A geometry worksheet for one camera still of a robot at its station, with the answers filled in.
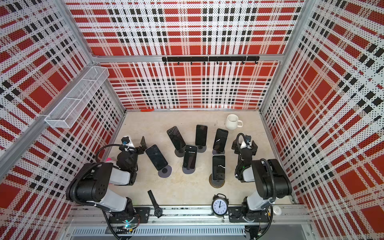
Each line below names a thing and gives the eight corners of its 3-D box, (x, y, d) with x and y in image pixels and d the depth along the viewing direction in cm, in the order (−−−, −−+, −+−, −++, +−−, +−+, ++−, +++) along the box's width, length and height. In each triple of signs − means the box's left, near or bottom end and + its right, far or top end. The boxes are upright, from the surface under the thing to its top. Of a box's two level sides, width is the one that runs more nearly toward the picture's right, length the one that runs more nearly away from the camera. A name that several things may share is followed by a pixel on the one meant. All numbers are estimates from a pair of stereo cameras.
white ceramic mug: (225, 129, 110) (227, 123, 104) (224, 120, 115) (225, 114, 110) (241, 129, 110) (243, 123, 104) (239, 120, 115) (241, 114, 110)
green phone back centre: (196, 151, 100) (195, 135, 86) (196, 141, 106) (195, 124, 91) (207, 151, 100) (208, 135, 86) (206, 141, 106) (207, 124, 91)
